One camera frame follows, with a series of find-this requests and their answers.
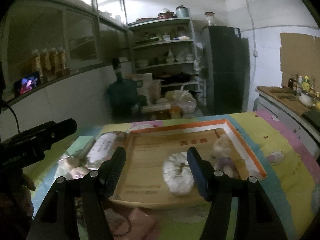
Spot pink plush scrunchie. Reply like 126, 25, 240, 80
55, 157, 90, 180

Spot floral tissue pack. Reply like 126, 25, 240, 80
87, 132, 127, 166

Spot colourful cartoon play mat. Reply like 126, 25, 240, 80
33, 111, 319, 239

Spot small plush doll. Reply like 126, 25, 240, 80
210, 134, 240, 179

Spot white floral scrunchie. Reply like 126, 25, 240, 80
162, 152, 194, 196

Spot green water jug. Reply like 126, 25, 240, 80
107, 72, 138, 118

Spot wooden kitchen counter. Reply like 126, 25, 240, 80
255, 86, 319, 122

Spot white bowl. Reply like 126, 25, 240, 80
298, 93, 315, 107

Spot clear plastic bag of food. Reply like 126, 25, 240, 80
165, 86, 197, 115

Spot dark green refrigerator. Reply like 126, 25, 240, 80
202, 25, 248, 115

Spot metal shelf rack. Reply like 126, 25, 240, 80
129, 17, 203, 100

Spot glass jar on fridge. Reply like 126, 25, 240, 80
204, 11, 216, 26

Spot teal pot on shelf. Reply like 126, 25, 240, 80
176, 5, 190, 18

